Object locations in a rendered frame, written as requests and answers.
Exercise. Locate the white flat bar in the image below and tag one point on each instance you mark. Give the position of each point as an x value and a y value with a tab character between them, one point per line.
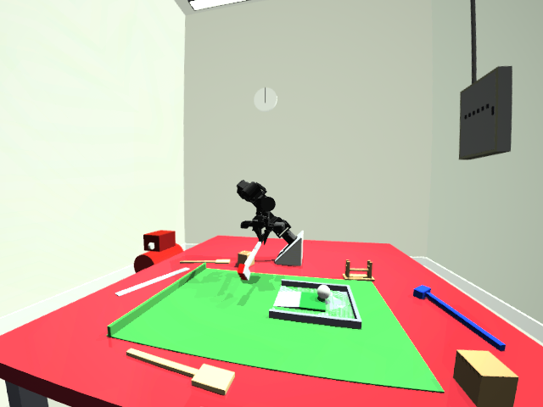
129	290

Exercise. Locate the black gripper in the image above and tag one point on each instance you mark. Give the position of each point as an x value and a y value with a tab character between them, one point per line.
278	226

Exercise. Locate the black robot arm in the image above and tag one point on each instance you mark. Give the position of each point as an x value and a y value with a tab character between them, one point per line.
253	192

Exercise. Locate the green flat mat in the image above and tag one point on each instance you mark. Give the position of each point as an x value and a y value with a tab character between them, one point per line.
218	316

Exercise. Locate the white golf ball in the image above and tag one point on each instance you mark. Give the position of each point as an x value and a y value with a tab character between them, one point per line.
323	292

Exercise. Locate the tan box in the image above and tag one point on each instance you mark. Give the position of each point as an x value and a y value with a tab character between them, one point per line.
485	380
243	256

